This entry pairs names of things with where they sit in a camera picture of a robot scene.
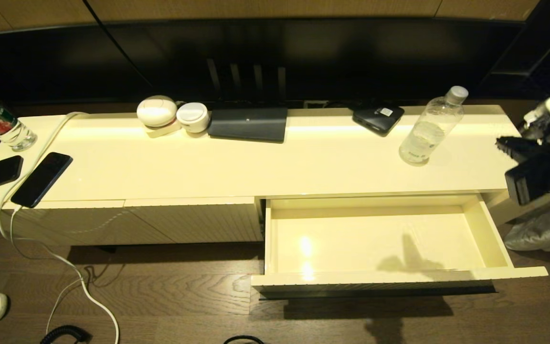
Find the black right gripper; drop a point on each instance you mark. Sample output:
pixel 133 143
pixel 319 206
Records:
pixel 537 179

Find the clear bottle white cap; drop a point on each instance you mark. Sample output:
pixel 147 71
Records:
pixel 428 136

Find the cream ribbed drawer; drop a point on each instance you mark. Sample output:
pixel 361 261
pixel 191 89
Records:
pixel 332 248

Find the cream tv cabinet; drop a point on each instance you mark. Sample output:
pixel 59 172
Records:
pixel 256 162

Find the grey curtain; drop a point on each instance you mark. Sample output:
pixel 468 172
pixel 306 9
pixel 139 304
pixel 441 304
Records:
pixel 533 234

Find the black box with sticker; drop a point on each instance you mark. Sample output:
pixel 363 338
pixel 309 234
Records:
pixel 377 121

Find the dark grey router box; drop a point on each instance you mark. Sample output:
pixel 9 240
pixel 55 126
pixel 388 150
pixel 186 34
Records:
pixel 248 123

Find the black television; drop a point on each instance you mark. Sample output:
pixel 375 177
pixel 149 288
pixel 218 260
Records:
pixel 256 62

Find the cream ribbed cabinet door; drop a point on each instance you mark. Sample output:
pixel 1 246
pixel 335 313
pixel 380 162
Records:
pixel 208 220

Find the white round device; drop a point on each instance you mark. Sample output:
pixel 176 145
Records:
pixel 193 116

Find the cream flat base block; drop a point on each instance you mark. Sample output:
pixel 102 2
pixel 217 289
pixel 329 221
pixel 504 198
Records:
pixel 160 131

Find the white egg-shaped device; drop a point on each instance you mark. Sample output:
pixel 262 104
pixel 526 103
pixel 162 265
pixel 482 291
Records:
pixel 156 111

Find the cream scratched cabinet door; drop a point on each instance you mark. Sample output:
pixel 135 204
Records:
pixel 65 224

